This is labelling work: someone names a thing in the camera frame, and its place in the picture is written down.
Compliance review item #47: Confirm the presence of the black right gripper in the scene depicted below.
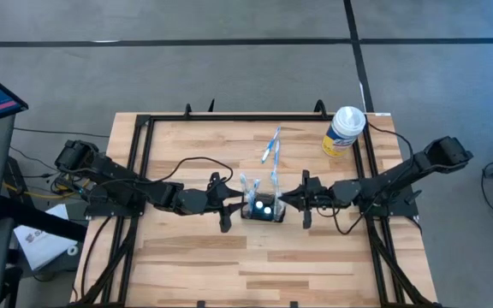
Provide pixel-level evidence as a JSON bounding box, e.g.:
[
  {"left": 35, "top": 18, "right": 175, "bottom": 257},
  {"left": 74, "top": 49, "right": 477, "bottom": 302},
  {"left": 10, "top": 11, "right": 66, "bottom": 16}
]
[{"left": 278, "top": 169, "right": 316, "bottom": 230}]

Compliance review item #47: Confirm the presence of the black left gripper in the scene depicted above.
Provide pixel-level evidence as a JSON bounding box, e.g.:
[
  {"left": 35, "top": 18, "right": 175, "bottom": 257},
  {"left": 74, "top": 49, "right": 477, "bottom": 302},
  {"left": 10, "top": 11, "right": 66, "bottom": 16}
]
[{"left": 206, "top": 171, "right": 247, "bottom": 234}]

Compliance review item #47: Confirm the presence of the teal toothbrush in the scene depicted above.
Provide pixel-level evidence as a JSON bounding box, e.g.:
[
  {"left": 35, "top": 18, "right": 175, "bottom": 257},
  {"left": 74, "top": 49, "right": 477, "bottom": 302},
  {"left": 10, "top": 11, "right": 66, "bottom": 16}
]
[{"left": 238, "top": 172, "right": 250, "bottom": 211}]

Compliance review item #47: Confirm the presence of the black wire caddy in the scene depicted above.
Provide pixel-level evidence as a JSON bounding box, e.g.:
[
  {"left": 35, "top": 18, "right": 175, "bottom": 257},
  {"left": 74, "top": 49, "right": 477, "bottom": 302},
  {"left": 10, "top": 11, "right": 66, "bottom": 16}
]
[{"left": 240, "top": 191, "right": 288, "bottom": 223}]

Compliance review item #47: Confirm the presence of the Lysol wipes canister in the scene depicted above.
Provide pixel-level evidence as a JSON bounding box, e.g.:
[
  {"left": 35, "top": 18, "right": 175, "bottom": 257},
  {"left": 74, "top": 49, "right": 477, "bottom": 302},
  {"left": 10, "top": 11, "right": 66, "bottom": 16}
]
[{"left": 321, "top": 105, "right": 367, "bottom": 159}]

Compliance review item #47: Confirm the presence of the black metal stand beam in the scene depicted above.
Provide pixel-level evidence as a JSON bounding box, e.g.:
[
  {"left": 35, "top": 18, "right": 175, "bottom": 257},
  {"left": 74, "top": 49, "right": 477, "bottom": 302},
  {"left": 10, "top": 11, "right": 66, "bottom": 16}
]
[{"left": 0, "top": 196, "right": 88, "bottom": 243}]

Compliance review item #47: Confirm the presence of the white paper box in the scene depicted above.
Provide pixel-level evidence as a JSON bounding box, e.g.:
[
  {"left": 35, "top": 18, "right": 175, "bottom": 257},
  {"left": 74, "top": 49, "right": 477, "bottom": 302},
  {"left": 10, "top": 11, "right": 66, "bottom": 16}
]
[{"left": 13, "top": 203, "right": 80, "bottom": 272}]

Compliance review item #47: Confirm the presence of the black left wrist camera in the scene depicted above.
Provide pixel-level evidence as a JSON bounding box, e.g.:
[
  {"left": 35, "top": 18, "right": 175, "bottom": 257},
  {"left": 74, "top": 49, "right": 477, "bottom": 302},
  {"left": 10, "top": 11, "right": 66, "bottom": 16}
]
[{"left": 208, "top": 182, "right": 230, "bottom": 207}]

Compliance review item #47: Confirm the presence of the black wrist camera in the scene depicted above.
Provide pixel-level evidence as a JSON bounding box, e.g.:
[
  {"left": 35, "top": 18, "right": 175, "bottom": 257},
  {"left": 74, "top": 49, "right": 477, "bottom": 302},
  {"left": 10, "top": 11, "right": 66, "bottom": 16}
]
[
  {"left": 312, "top": 181, "right": 334, "bottom": 210},
  {"left": 208, "top": 182, "right": 230, "bottom": 207}
]

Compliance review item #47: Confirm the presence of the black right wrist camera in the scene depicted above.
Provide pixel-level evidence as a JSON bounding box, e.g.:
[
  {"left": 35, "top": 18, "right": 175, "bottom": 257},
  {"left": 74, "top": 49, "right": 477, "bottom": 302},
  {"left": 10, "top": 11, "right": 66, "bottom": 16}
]
[{"left": 312, "top": 181, "right": 334, "bottom": 210}]

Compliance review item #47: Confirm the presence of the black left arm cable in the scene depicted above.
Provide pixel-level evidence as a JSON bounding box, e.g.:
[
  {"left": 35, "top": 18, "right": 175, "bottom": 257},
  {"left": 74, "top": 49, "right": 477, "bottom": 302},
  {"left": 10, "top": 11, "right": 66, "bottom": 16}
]
[{"left": 159, "top": 156, "right": 235, "bottom": 185}]

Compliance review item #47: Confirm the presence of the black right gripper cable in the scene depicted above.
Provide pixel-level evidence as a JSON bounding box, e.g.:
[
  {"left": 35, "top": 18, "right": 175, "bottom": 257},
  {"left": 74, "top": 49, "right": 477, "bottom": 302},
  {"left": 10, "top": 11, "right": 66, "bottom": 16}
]
[{"left": 330, "top": 204, "right": 371, "bottom": 237}]

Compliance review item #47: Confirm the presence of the black aluminium table frame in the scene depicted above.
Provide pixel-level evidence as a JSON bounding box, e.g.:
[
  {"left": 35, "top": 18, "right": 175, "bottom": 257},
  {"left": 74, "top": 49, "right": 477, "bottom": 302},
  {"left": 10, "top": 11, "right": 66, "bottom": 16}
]
[{"left": 68, "top": 99, "right": 443, "bottom": 308}]

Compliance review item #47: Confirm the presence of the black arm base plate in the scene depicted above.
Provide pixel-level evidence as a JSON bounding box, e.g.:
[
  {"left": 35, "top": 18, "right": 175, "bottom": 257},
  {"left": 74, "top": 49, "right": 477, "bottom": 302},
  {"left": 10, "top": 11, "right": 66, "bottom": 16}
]
[
  {"left": 86, "top": 183, "right": 149, "bottom": 217},
  {"left": 357, "top": 183, "right": 419, "bottom": 217}
]

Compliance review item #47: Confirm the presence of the long black right arm cable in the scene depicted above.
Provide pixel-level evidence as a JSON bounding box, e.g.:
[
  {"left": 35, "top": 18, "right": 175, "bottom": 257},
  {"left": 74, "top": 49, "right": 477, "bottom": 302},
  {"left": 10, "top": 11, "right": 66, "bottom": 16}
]
[{"left": 365, "top": 121, "right": 414, "bottom": 157}]

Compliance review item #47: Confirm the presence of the yellow cable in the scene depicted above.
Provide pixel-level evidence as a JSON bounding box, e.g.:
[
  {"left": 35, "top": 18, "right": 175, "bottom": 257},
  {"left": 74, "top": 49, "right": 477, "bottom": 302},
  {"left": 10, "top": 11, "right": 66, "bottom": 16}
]
[{"left": 2, "top": 179, "right": 85, "bottom": 200}]

